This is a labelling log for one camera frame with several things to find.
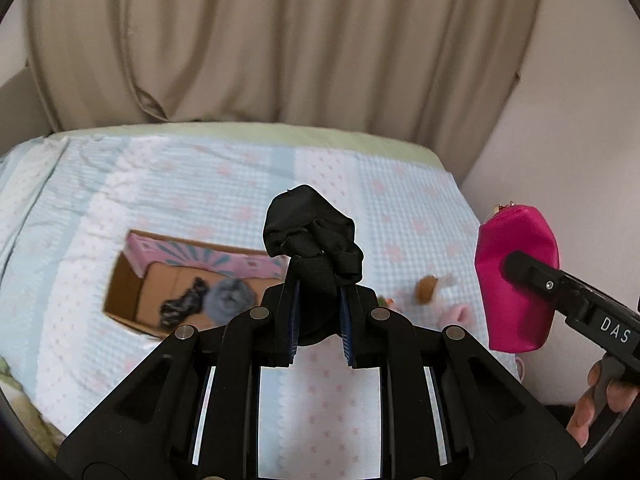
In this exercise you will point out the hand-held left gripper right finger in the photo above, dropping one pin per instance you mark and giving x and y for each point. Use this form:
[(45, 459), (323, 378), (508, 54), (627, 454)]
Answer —
[(347, 331)]

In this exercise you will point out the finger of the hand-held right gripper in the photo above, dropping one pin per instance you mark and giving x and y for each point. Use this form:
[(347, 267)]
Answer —
[(540, 279)]

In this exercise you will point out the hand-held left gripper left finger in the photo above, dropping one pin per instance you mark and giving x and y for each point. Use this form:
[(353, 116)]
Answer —
[(294, 321)]

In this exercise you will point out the magenta pouch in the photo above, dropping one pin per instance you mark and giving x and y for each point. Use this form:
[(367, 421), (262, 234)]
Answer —
[(515, 310)]

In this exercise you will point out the black sock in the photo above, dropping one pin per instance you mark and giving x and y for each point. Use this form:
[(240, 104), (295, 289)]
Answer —
[(309, 230)]

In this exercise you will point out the pink-printed cardboard box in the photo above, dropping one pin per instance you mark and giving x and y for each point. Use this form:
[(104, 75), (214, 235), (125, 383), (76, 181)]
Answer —
[(129, 290)]

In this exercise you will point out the light pink soft item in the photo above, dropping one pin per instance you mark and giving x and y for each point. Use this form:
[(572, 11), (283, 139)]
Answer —
[(457, 316)]

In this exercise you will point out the person's right hand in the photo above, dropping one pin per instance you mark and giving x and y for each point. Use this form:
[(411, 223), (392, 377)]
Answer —
[(585, 410)]

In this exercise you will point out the grey cloth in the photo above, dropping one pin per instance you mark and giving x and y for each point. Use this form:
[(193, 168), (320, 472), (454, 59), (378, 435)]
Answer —
[(229, 301)]

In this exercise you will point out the small brown plush toy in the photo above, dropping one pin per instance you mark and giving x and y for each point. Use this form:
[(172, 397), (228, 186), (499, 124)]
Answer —
[(426, 290)]

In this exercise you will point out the black patterned cloth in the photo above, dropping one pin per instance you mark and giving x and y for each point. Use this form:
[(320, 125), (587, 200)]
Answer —
[(181, 302)]

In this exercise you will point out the light green bed sheet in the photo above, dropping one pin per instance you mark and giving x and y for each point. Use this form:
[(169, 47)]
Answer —
[(320, 135)]

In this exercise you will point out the beige curtain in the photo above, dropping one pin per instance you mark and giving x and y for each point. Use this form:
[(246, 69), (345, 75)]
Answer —
[(280, 40)]

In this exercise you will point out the green leaf-patterned cloth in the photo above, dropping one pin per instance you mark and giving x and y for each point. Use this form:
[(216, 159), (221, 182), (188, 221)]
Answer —
[(20, 400)]

